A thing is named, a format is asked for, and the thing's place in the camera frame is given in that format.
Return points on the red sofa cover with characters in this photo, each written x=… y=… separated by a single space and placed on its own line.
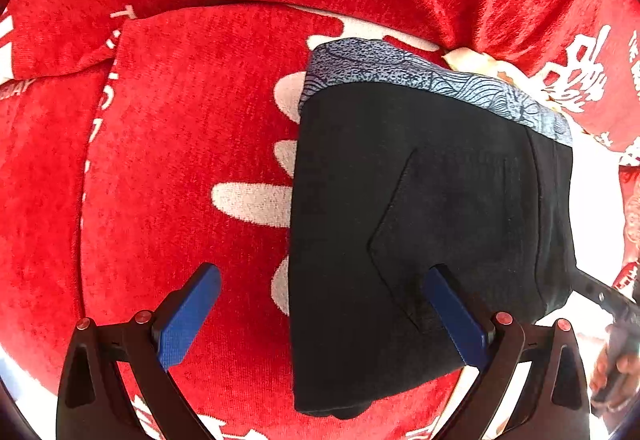
x=55 y=60

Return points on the person's right hand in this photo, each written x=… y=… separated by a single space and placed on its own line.
x=627 y=365

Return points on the black shorts with patterned waistband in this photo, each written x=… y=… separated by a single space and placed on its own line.
x=402 y=165

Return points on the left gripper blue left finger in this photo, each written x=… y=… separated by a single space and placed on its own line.
x=180 y=316

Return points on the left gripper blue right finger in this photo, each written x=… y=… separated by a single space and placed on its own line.
x=466 y=320

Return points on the cream garment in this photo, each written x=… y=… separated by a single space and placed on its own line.
x=540 y=86

